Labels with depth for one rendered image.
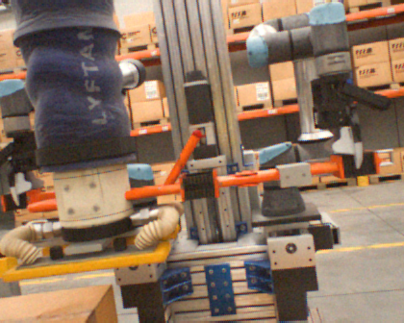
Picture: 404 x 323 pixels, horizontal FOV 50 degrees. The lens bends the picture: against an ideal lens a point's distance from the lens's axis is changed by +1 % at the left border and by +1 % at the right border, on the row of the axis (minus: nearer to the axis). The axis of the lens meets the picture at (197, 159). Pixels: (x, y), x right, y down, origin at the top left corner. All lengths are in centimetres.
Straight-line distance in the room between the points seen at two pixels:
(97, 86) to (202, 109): 66
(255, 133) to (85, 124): 853
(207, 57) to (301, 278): 85
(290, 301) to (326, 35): 82
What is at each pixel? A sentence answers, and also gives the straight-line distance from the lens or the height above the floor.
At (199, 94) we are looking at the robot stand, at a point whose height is 148.
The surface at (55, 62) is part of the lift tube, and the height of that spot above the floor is 153.
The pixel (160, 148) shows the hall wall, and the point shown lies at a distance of 964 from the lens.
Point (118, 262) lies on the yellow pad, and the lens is 92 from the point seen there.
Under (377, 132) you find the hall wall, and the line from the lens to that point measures 973.
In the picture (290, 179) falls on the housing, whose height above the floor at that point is 122.
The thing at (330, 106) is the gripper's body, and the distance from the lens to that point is 100.
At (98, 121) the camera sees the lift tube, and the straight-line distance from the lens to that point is 95.
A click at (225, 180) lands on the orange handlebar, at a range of 98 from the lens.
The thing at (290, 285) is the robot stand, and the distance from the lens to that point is 144.
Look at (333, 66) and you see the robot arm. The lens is 100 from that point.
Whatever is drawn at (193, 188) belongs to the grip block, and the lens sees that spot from 97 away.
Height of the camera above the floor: 135
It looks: 3 degrees down
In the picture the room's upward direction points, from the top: 8 degrees counter-clockwise
